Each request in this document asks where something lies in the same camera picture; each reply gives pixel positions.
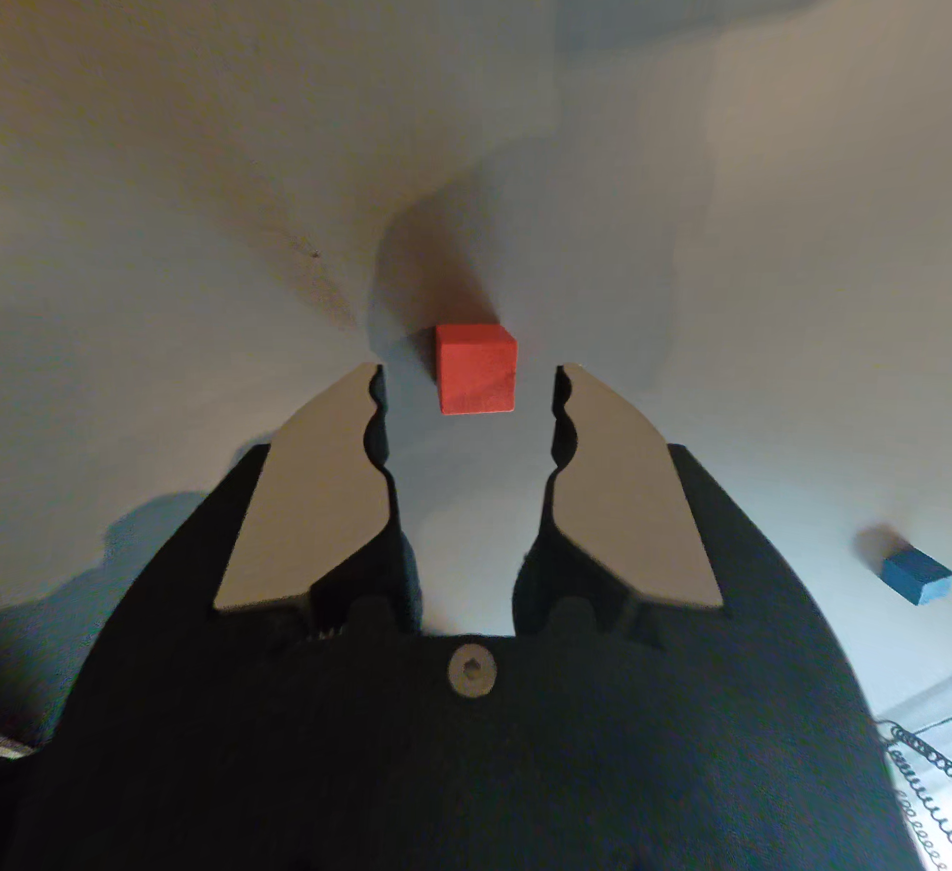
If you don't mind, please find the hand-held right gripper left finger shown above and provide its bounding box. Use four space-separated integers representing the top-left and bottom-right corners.
213 361 420 631

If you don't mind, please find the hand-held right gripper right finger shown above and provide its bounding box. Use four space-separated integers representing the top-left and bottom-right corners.
511 361 727 625

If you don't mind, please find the small red cube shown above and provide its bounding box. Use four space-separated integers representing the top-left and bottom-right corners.
435 322 519 415

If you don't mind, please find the tiny blue cube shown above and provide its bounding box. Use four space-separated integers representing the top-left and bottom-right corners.
881 544 952 606

